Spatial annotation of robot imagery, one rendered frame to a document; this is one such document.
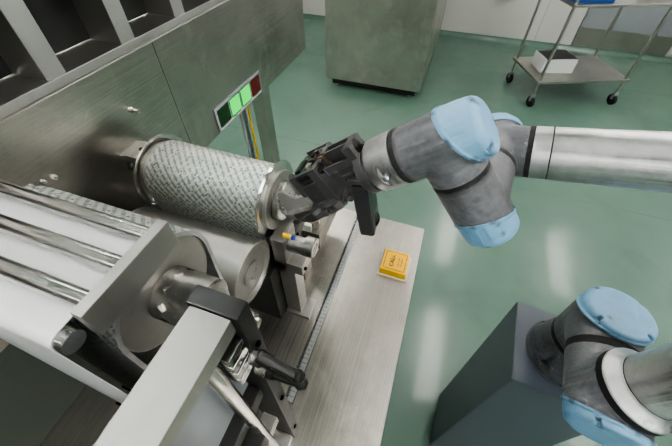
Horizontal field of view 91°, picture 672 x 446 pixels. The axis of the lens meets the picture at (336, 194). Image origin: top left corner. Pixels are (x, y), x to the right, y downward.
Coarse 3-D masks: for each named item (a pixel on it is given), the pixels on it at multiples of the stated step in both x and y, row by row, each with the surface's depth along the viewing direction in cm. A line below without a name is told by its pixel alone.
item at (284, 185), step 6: (282, 180) 61; (282, 186) 59; (288, 186) 61; (276, 192) 59; (288, 192) 62; (294, 192) 64; (276, 198) 58; (276, 204) 58; (276, 210) 59; (276, 216) 60; (282, 216) 61
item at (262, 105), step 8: (264, 96) 146; (256, 104) 149; (264, 104) 148; (256, 112) 152; (264, 112) 151; (256, 120) 156; (264, 120) 154; (272, 120) 159; (264, 128) 158; (272, 128) 161; (264, 136) 161; (272, 136) 163; (264, 144) 165; (272, 144) 165; (264, 152) 169; (272, 152) 167; (264, 160) 173; (272, 160) 171
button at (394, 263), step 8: (384, 256) 92; (392, 256) 92; (400, 256) 92; (408, 256) 92; (384, 264) 90; (392, 264) 90; (400, 264) 90; (384, 272) 90; (392, 272) 89; (400, 272) 88
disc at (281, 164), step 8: (280, 160) 60; (272, 168) 57; (280, 168) 60; (288, 168) 64; (272, 176) 58; (264, 184) 56; (264, 192) 56; (256, 200) 55; (256, 208) 55; (256, 216) 56; (256, 224) 57; (264, 232) 60; (272, 232) 64
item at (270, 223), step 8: (160, 144) 65; (152, 152) 63; (144, 168) 62; (144, 176) 63; (280, 176) 60; (272, 184) 57; (272, 192) 58; (264, 200) 57; (264, 208) 57; (264, 216) 58; (264, 224) 59; (272, 224) 61
